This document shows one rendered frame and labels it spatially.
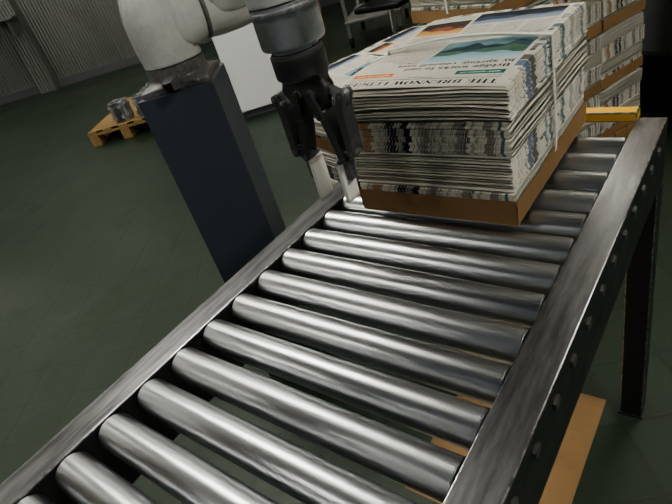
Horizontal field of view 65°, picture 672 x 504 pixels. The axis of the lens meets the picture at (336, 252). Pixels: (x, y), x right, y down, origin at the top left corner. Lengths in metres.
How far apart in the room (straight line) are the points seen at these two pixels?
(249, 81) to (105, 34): 5.55
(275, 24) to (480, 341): 0.47
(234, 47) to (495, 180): 3.84
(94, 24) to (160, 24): 8.50
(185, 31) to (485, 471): 1.19
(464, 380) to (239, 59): 4.08
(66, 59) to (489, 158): 9.64
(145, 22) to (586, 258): 1.09
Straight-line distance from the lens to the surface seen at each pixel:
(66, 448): 0.80
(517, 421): 0.59
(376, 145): 0.89
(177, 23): 1.42
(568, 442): 1.56
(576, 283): 0.74
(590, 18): 2.34
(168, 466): 0.69
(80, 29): 10.00
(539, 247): 0.82
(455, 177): 0.85
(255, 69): 4.55
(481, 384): 0.64
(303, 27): 0.71
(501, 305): 0.73
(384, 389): 0.64
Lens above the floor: 1.27
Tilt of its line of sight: 32 degrees down
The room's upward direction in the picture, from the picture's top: 18 degrees counter-clockwise
